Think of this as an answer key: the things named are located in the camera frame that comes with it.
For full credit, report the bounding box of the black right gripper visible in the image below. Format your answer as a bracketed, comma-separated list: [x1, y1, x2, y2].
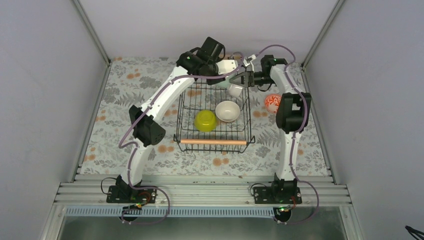
[229, 71, 275, 88]

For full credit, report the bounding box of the white glossy bowl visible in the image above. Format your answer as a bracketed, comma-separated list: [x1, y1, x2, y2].
[227, 84, 244, 98]

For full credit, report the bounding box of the cream floral bowl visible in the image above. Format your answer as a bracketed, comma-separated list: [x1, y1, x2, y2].
[215, 100, 241, 123]

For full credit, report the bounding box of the orange patterned white bowl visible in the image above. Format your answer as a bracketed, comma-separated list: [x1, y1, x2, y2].
[264, 93, 282, 114]

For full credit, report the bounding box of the black wire dish rack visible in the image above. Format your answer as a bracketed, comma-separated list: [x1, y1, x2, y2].
[173, 56, 256, 156]

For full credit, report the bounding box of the teal striped bowl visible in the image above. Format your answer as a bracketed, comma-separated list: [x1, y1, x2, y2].
[216, 76, 231, 89]

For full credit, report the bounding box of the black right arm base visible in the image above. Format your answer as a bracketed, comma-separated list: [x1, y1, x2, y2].
[249, 176, 303, 205]

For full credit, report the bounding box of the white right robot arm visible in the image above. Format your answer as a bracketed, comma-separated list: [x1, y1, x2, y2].
[229, 55, 312, 204]

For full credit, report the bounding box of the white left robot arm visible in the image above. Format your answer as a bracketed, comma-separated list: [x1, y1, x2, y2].
[116, 36, 239, 203]

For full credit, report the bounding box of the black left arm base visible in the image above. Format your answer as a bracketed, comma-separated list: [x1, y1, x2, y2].
[100, 175, 157, 205]

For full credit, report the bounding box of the lime green bowl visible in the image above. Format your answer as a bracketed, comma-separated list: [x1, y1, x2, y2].
[194, 109, 217, 132]

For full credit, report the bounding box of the floral patterned table mat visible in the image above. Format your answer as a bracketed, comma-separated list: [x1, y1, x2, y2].
[80, 56, 329, 177]

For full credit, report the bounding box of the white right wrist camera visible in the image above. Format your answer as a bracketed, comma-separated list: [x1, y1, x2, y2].
[243, 54, 257, 72]

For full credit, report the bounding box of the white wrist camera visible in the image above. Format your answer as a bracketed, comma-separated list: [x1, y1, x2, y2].
[243, 54, 257, 72]
[216, 59, 238, 75]

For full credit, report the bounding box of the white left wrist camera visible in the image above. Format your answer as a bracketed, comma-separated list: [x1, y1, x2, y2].
[216, 59, 238, 75]

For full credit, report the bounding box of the near wooden rack handle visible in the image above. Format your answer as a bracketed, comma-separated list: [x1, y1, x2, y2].
[180, 139, 248, 146]

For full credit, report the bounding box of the aluminium front mounting rail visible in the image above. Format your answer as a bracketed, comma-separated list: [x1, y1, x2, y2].
[54, 174, 352, 207]

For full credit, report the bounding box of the aluminium frame rail right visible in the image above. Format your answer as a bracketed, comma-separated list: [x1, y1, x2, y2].
[301, 0, 364, 240]

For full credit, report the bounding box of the aluminium frame rail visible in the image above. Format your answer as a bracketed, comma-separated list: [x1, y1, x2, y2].
[301, 0, 364, 240]
[37, 0, 106, 226]

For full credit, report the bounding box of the slotted grey cable duct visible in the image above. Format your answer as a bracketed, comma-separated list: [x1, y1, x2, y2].
[65, 206, 275, 218]

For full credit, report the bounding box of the aluminium frame rail left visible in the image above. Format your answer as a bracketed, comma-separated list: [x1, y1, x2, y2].
[37, 0, 106, 226]

